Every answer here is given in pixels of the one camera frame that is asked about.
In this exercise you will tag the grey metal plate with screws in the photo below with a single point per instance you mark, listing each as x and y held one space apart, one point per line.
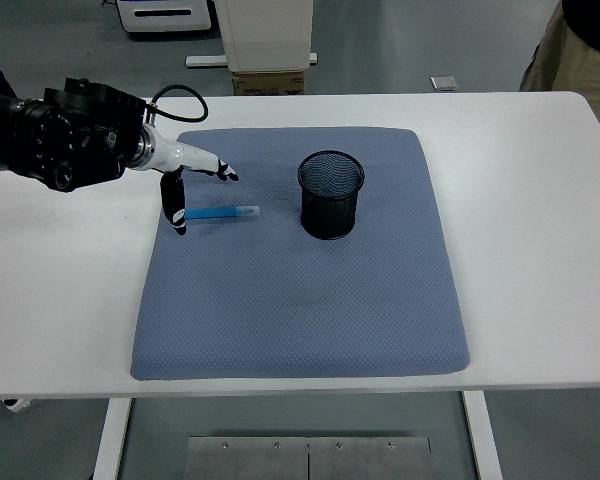
370 460
245 460

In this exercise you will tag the small white black object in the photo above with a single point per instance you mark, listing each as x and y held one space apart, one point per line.
16 405

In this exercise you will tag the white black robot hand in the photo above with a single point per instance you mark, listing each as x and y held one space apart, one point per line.
185 154

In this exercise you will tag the white appliance with black slot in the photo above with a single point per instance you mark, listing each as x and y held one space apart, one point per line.
165 12

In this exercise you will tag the person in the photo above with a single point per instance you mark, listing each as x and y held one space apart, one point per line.
575 65

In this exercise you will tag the brown cardboard box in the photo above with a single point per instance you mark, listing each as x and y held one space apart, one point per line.
267 82

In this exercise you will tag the white table leg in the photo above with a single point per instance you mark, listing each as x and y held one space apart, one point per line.
482 435
111 440

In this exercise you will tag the white floor foot bar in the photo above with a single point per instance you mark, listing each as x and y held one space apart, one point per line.
205 61

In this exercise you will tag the small grey floor plate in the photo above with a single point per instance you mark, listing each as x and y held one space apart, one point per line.
444 83

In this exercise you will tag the blue marker with clear cap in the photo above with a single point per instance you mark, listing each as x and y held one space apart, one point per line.
220 212

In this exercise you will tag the black mesh pen holder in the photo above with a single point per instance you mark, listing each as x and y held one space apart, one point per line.
329 215

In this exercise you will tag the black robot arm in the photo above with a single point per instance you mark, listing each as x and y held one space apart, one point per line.
55 140

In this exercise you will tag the blue-grey textured mat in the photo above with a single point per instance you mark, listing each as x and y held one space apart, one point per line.
300 300

